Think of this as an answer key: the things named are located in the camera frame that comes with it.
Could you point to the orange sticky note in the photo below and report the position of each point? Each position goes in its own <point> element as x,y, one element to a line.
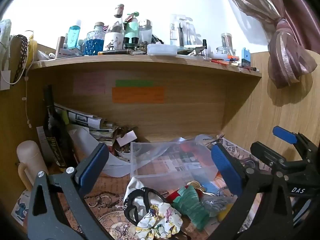
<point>138,94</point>

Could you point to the wooden shelf board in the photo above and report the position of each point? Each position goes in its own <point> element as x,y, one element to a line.
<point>141,62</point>

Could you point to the dark wine bottle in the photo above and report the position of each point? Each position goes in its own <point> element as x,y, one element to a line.
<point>56,133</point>

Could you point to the cream plastic mug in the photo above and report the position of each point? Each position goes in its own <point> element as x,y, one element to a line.
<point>31,163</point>

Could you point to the clear glass jar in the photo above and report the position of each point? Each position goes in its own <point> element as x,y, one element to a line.
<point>227,46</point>

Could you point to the blue liquid glass bottle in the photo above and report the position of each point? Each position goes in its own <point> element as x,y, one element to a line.
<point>95,40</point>

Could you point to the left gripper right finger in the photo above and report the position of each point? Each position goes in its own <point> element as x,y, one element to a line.
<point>273,219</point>

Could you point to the clear flat plastic case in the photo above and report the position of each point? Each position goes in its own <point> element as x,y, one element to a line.
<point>161,50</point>

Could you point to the pink sticky note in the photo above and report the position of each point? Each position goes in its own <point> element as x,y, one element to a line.
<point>93,83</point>

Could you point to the green knitted cloth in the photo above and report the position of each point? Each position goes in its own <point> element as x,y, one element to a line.
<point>195,212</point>

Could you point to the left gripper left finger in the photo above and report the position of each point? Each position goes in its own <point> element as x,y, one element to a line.
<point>57,207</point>

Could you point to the grey folded paper sheet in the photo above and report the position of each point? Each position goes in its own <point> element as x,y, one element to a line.
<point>85,145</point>

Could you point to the small white cardboard box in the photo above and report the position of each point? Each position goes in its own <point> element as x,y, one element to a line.
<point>127,138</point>

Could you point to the pink striped curtain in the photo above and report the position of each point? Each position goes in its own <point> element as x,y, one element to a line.
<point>293,30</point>

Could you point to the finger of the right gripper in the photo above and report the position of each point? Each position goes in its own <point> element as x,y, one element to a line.
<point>269,157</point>
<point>295,136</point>

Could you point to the blue plastic block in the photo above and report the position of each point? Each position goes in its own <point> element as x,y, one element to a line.
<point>245,58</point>

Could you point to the floral fabric scrunchie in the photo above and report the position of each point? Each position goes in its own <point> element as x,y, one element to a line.
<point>161,222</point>

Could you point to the gold drawstring pouch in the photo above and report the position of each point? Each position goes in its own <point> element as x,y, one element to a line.
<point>196,185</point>

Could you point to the silver grey mesh pouch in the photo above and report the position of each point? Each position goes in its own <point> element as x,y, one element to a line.
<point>215,204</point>

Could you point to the green sticky note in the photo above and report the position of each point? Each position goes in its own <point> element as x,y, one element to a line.
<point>134,83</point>

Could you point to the white printed mug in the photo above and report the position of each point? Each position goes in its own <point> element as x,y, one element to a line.
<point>113,41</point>

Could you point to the mint green bottle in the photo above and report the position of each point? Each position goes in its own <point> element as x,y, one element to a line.
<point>131,26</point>

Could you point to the white pouch with black strap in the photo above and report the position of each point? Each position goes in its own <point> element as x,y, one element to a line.
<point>138,200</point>

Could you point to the stack of newspapers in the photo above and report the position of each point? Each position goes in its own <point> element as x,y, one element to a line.
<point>98,127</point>

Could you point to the red felt pouch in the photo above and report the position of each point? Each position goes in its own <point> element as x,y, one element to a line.
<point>175,194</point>

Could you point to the yellow sponge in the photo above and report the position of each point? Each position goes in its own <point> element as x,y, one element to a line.
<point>222,214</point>

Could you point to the light blue bottle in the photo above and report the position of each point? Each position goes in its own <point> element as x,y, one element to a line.
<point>73,35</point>

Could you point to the clear plastic storage bin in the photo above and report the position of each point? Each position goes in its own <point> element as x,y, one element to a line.
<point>167,166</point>

